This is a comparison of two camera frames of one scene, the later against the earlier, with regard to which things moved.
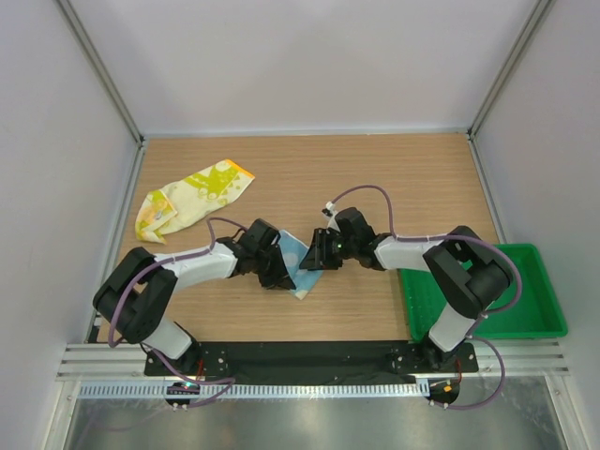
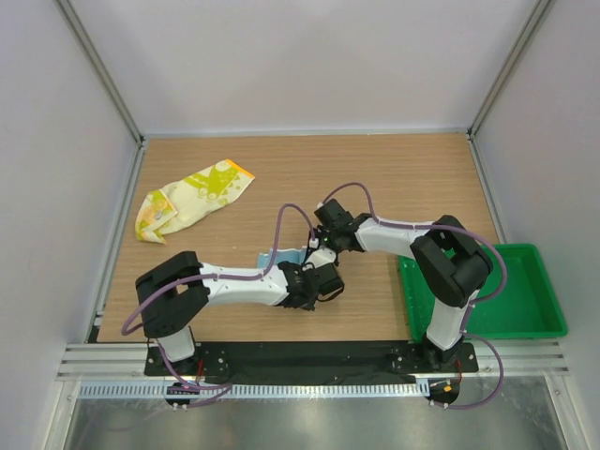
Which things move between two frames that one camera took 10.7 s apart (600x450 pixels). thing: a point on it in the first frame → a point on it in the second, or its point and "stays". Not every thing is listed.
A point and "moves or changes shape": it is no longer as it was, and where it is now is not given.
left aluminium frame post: (86, 39) stays
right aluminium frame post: (517, 51) stays
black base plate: (307, 361) stays
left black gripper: (280, 277) → (310, 304)
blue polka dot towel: (292, 250) moves or changes shape
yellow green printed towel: (177, 203) stays
